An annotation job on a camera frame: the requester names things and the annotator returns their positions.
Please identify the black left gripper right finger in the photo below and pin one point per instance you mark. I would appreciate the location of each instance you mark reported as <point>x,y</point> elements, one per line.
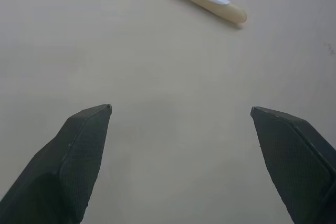
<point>294,163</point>

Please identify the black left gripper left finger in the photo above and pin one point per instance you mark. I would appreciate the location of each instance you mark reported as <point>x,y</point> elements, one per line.
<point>65,171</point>

